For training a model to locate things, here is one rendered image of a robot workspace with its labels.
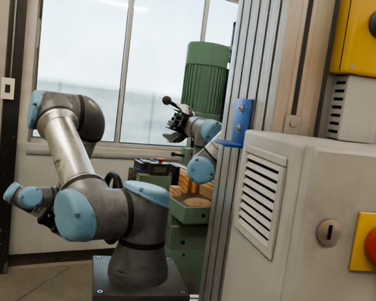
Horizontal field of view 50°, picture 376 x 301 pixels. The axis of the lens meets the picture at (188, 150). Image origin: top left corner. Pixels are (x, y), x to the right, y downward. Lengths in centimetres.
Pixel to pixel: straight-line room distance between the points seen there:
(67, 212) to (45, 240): 213
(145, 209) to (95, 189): 12
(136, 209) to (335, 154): 58
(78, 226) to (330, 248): 56
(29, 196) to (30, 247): 159
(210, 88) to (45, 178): 161
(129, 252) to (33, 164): 196
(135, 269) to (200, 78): 88
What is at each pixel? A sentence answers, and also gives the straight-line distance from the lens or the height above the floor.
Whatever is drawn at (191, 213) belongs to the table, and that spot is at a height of 88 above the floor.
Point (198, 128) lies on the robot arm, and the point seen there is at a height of 118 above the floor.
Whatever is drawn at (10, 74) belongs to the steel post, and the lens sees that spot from 271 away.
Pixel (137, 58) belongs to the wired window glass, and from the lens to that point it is 308.
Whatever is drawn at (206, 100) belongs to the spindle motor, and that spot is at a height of 128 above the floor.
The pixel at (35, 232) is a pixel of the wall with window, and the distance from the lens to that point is 301.
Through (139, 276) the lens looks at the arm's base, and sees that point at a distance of 99.
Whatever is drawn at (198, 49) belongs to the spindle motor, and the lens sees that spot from 164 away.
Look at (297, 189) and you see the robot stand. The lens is 47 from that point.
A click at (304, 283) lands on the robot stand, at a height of 108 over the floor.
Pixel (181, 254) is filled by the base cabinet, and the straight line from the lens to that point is 156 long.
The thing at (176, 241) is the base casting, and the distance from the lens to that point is 153.
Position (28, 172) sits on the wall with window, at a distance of 288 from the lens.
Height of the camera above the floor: 126
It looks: 7 degrees down
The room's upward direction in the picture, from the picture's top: 7 degrees clockwise
